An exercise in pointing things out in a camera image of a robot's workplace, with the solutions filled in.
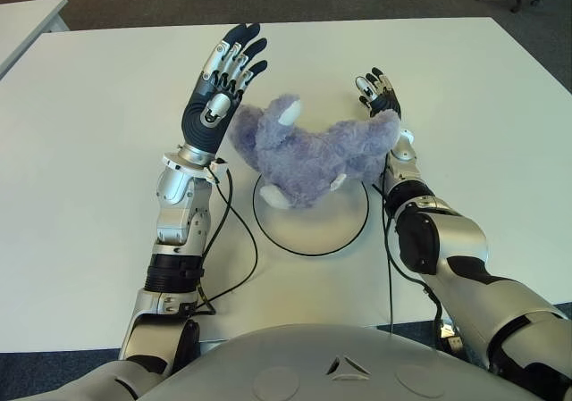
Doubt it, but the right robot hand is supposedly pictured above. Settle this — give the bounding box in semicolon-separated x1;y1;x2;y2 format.
355;66;402;120

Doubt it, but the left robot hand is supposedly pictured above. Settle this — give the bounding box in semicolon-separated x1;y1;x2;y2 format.
180;22;269;155

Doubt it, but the purple plush doll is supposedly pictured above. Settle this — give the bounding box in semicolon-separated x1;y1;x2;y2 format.
227;93;401;210

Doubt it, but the white plate black rim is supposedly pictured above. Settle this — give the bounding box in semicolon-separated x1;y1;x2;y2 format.
252;175;370;256

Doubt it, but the grey side desk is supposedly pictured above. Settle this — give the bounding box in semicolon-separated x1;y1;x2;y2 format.
0;0;71;80

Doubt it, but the grey robot torso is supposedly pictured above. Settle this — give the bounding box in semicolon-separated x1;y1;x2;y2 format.
147;322;546;401

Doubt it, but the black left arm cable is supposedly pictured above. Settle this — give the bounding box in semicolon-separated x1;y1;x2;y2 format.
194;168;260;316

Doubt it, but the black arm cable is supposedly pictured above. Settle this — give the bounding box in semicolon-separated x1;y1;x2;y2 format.
373;159;443;335
194;168;260;316

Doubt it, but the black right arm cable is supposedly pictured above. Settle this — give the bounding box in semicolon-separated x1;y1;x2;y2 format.
373;159;443;335

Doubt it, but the silver metal bracket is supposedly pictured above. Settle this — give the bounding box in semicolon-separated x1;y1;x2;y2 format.
439;319;468;357

